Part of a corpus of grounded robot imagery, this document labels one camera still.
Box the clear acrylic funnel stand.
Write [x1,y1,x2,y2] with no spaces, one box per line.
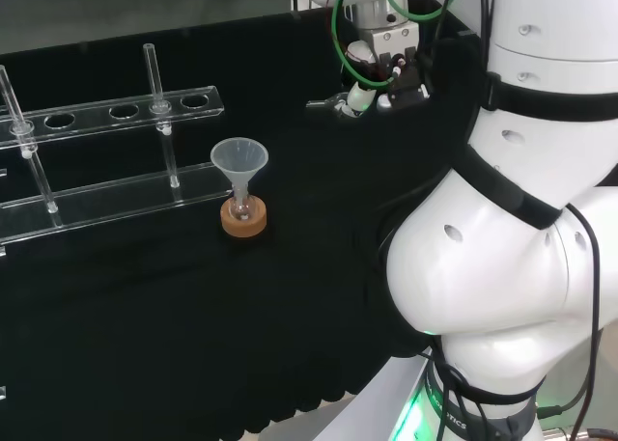
[0,42,234,260]

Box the green cable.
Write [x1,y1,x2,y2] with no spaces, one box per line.
[330,0,459,88]

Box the clear glass weighing funnel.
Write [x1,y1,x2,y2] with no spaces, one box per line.
[305,95,350,117]

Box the pale grey base plate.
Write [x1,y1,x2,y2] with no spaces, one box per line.
[255,347,435,441]

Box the translucent plastic funnel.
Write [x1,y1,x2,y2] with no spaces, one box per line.
[210,137,269,199]

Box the small glass round-bottom flask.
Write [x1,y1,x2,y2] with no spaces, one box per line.
[229,193,253,223]

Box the black bench cloth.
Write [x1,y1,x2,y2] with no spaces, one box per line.
[0,0,489,435]

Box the cork ring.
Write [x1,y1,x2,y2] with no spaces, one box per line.
[219,197,268,240]

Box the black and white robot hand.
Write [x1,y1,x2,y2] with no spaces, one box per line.
[336,23,432,120]

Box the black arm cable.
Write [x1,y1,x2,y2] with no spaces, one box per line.
[535,203,605,441]

